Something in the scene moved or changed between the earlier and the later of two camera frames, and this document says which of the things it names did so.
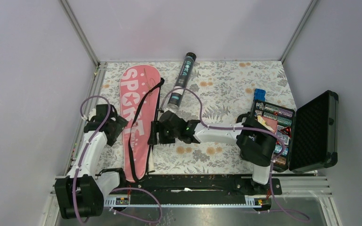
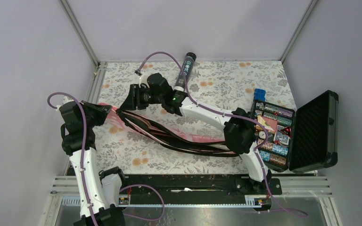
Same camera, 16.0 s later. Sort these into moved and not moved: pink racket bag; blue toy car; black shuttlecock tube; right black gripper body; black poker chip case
Moved: right black gripper body; pink racket bag
Not moved: black shuttlecock tube; blue toy car; black poker chip case
